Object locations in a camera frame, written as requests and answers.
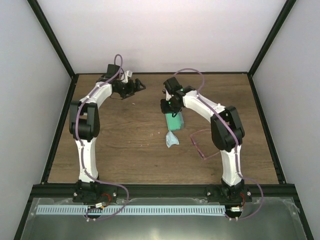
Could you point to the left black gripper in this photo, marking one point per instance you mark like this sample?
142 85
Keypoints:
131 89

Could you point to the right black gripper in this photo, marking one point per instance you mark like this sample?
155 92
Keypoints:
166 110

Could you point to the blue green glasses case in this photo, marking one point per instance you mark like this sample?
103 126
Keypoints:
174 123

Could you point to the light blue cleaning cloth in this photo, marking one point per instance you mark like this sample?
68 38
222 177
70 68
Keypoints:
171 139

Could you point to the pink transparent sunglasses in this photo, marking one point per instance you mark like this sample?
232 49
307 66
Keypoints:
202 141

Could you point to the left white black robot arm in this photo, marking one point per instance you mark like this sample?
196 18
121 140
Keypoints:
84 120

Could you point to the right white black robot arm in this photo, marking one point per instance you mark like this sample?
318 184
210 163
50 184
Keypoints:
227 131

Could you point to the shiny metal front plate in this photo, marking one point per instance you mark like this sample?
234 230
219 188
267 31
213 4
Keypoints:
273 218

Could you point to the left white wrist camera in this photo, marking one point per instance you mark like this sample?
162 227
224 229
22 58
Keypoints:
126 76

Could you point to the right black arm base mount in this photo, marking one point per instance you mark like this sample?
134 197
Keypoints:
225 194

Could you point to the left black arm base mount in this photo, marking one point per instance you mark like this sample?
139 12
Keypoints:
94 192

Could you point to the light blue slotted cable duct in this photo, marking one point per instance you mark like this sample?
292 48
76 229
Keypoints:
131 210

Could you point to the black aluminium frame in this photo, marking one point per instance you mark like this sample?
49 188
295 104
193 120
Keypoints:
56 190

